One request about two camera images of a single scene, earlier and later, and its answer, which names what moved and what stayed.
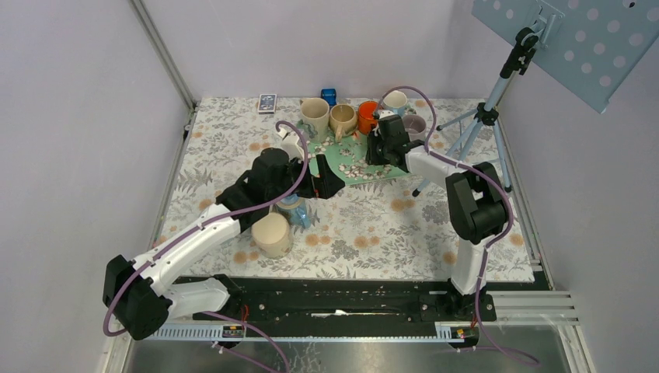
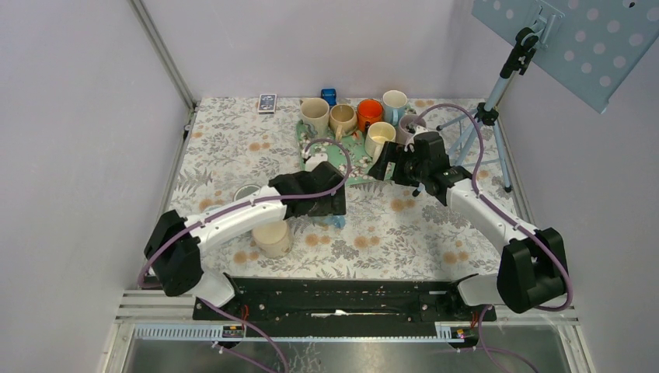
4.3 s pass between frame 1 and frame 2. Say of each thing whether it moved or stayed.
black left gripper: moved
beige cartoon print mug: stayed
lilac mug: stayed
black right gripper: moved
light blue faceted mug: stayed
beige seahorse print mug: stayed
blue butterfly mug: moved
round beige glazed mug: stayed
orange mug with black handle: stayed
